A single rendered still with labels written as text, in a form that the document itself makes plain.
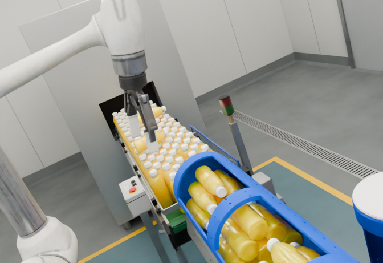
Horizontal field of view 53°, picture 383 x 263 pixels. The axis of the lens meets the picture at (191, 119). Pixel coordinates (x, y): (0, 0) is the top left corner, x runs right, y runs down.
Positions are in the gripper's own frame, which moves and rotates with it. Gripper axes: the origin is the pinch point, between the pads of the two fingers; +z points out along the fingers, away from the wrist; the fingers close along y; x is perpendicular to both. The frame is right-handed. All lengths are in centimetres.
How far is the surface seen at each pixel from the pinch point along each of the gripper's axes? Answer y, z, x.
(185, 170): 28.7, 31.2, -23.8
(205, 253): 18, 65, -23
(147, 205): 52, 55, -12
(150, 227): 59, 72, -13
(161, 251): 57, 88, -16
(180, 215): 48, 65, -26
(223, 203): -6.8, 26.4, -20.1
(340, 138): 148, 128, -243
